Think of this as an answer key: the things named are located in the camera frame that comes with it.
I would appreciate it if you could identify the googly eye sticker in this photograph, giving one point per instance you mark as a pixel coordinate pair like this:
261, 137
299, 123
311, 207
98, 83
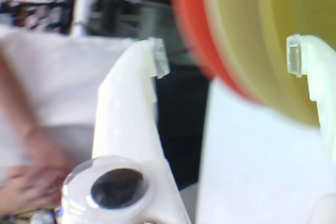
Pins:
116, 187

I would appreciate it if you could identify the orange plastic plate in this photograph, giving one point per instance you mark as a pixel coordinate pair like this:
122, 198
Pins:
191, 24

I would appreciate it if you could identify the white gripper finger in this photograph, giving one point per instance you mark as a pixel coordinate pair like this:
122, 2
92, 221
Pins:
126, 119
326, 90

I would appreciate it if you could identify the person's bare forearm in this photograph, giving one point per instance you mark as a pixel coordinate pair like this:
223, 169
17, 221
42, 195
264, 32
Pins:
23, 113

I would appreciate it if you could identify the person's bare hand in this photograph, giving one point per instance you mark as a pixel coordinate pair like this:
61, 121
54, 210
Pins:
29, 190

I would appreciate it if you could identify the yellow plastic plate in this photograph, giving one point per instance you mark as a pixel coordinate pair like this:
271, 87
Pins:
262, 37

